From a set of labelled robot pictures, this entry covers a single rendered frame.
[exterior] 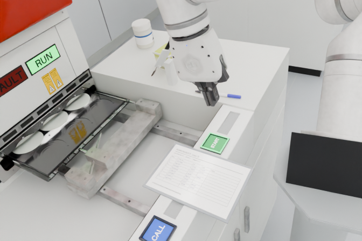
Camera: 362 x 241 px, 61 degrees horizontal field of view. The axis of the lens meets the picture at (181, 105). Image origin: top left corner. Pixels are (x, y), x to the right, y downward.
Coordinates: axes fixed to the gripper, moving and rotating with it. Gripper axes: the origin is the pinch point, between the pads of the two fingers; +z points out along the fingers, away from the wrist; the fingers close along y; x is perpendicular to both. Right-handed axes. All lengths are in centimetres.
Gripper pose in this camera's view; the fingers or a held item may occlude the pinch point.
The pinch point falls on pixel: (210, 95)
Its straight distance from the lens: 67.8
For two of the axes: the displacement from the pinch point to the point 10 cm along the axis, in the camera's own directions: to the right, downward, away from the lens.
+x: 5.0, -6.0, 6.3
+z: 3.1, 8.0, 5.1
